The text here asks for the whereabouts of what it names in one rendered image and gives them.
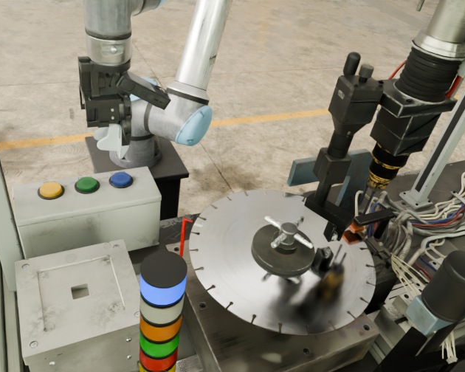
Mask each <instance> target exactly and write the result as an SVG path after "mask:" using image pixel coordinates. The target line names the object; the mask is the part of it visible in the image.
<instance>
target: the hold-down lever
mask: <svg viewBox="0 0 465 372"><path fill-rule="evenodd" d="M360 60H361V55H360V54H359V53H358V52H350V53H349V54H348V56H347V58H346V61H345V65H344V68H343V74H344V75H355V74H356V72H357V69H358V66H359V62H360Z"/></svg>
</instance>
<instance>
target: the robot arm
mask: <svg viewBox="0 0 465 372"><path fill-rule="evenodd" d="M166 1H167V0H83V13H84V23H85V36H86V54H87V55H88V56H78V57H77V60H78V69H79V78H80V84H79V92H80V109H81V110H83V109H85V110H86V122H87V128H91V127H98V128H99V129H97V130H96V131H95V132H94V138H95V139H96V140H99V141H98V142H97V147H98V148H99V149H100V150H106V151H109V157H110V159H111V161H112V162H113V163H114V164H116V165H118V166H120V167H122V168H127V169H132V168H141V167H148V168H149V167H152V166H154V165H155V164H157V163H158V162H159V161H160V159H161V157H162V148H161V145H160V143H159V139H158V136H159V137H163V138H165V139H167V140H171V141H174V142H176V143H177V144H183V145H187V146H194V145H196V144H197V143H199V142H200V141H201V140H202V138H203V137H204V135H205V134H206V132H207V130H208V128H209V127H210V123H211V120H212V118H213V117H212V116H213V110H212V109H211V107H209V106H208V103H209V101H210V98H209V97H208V95H207V92H206V91H207V86H208V83H209V80H210V76H211V73H212V70H213V66H214V63H215V60H216V56H217V53H218V48H219V45H220V43H221V38H222V35H223V32H224V28H225V25H226V23H227V18H228V15H229V12H230V8H231V5H232V2H233V0H197V2H196V6H195V10H194V12H193V17H192V20H191V23H190V28H189V31H188V34H187V38H186V42H185V46H184V49H183V52H182V57H181V60H180V63H179V68H178V71H177V73H176V79H175V81H174V82H173V83H171V84H170V85H168V86H167V88H166V91H165V90H164V89H163V88H162V87H160V86H158V83H157V82H156V81H155V80H153V79H151V78H148V77H139V76H137V75H135V74H133V73H132V72H130V71H128V70H129V69H130V68H131V56H132V16H136V15H139V14H140V13H144V12H146V11H148V10H154V9H156V8H157V7H158V6H159V5H161V4H164V3H165V2H166ZM82 95H83V99H84V101H85V102H84V103H83V102H82Z"/></svg>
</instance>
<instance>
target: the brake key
mask: <svg viewBox="0 0 465 372"><path fill-rule="evenodd" d="M111 182H112V183H113V184H114V185H118V186H124V185H127V184H129V183H130V182H131V177H130V175H129V174H127V173H125V172H117V173H115V174H113V175H112V177H111Z"/></svg>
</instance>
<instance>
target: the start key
mask: <svg viewBox="0 0 465 372"><path fill-rule="evenodd" d="M96 187H97V180H96V179H94V178H92V177H83V178H81V179H79V180H78V181H77V188H78V189H79V190H82V191H91V190H94V189H95V188H96Z"/></svg>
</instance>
